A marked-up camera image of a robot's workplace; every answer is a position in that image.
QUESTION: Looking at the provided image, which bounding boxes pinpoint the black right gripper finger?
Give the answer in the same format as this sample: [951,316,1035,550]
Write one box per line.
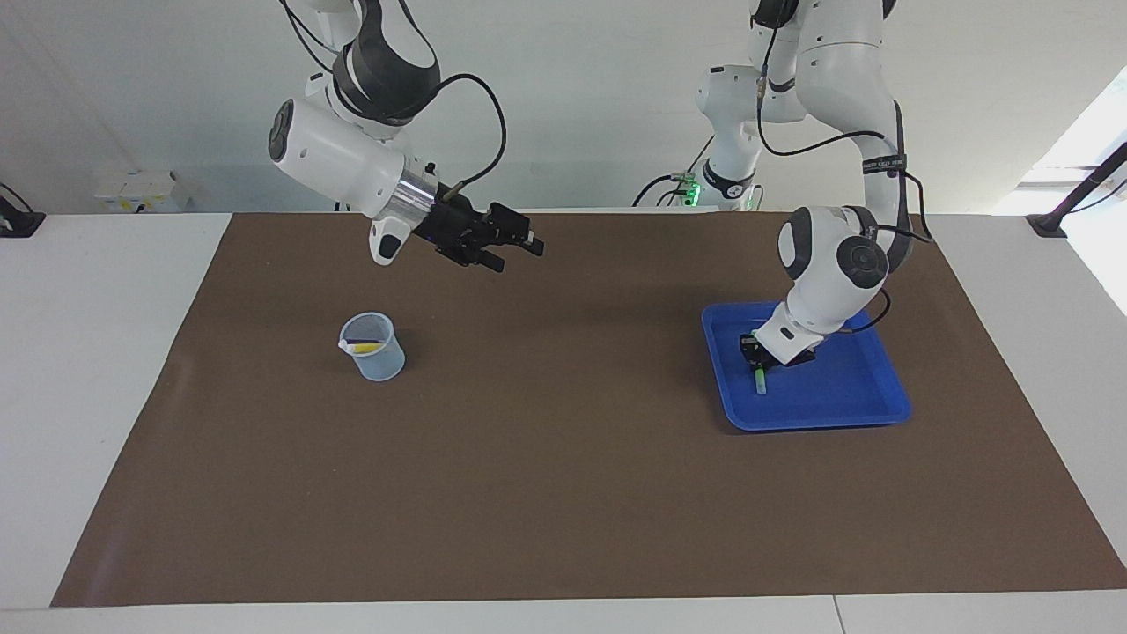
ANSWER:
[456,243,506,274]
[478,203,546,259]

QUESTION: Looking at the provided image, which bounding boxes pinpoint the blue plastic tray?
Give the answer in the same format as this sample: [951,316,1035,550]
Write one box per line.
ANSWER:
[702,299,912,432]

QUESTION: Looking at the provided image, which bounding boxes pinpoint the clear plastic cup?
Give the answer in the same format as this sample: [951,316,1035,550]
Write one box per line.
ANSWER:
[339,311,407,382]

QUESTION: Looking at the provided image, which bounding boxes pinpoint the brown table mat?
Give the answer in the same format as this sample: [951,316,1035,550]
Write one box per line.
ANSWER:
[50,210,1127,608]

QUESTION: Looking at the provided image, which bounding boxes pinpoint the black clamp stand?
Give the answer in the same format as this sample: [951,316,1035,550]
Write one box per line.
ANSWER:
[1026,141,1127,239]

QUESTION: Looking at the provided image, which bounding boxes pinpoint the white power strip box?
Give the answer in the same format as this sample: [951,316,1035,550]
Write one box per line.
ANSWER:
[92,170,190,214]

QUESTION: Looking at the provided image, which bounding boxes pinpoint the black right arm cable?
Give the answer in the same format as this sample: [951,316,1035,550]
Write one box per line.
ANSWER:
[436,73,509,203]

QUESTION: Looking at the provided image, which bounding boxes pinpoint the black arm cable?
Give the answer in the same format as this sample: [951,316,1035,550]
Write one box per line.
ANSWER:
[436,73,509,203]
[755,26,934,335]

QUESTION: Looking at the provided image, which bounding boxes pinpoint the black base cable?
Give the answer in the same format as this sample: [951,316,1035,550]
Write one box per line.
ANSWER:
[632,136,716,209]

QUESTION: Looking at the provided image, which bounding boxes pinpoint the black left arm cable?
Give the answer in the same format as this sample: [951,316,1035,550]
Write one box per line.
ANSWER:
[755,26,934,335]

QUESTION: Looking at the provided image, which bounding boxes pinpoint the black table mount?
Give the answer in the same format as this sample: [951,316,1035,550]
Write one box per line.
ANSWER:
[0,182,47,239]

